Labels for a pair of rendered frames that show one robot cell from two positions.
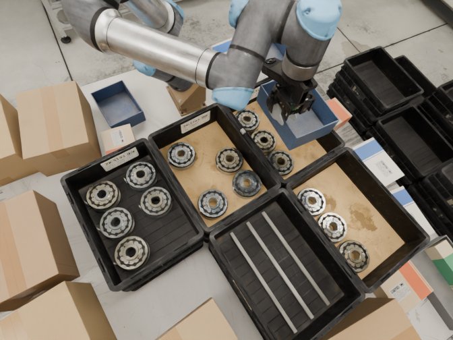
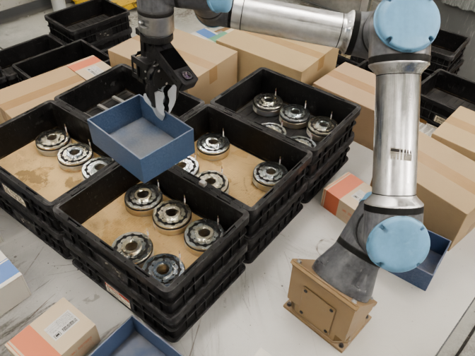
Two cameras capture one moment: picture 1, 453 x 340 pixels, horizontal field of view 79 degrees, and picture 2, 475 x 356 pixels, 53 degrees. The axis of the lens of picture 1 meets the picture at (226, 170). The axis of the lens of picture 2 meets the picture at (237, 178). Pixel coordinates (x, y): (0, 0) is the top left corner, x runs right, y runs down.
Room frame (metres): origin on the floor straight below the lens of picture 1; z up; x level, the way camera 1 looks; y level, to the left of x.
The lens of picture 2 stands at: (1.43, -0.10, 1.79)
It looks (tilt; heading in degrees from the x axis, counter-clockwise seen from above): 43 degrees down; 170
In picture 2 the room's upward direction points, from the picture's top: 2 degrees clockwise
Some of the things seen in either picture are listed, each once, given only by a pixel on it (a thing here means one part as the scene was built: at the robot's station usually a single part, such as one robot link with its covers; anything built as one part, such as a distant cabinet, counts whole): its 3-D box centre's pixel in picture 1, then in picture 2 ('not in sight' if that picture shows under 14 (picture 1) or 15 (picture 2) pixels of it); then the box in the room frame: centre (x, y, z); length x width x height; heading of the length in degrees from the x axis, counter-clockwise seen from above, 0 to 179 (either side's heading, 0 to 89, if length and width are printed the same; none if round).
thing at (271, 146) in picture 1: (263, 140); (172, 213); (0.56, -0.12, 0.86); 0.10 x 0.10 x 0.01
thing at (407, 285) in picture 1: (399, 287); not in sight; (0.14, -0.69, 0.74); 0.16 x 0.12 x 0.07; 130
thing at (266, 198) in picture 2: (213, 161); (227, 153); (0.41, 0.05, 0.92); 0.40 x 0.30 x 0.02; 43
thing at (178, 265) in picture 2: not in sight; (162, 270); (0.74, -0.15, 0.86); 0.10 x 0.10 x 0.01
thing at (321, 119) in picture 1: (295, 109); (141, 135); (0.54, -0.17, 1.11); 0.20 x 0.15 x 0.07; 37
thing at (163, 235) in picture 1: (135, 211); (283, 120); (0.20, 0.27, 0.87); 0.40 x 0.30 x 0.11; 43
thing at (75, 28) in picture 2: not in sight; (94, 48); (-1.35, -0.51, 0.37); 0.40 x 0.30 x 0.45; 127
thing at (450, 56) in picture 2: not in sight; (414, 73); (-0.82, 1.34, 0.37); 0.42 x 0.34 x 0.46; 37
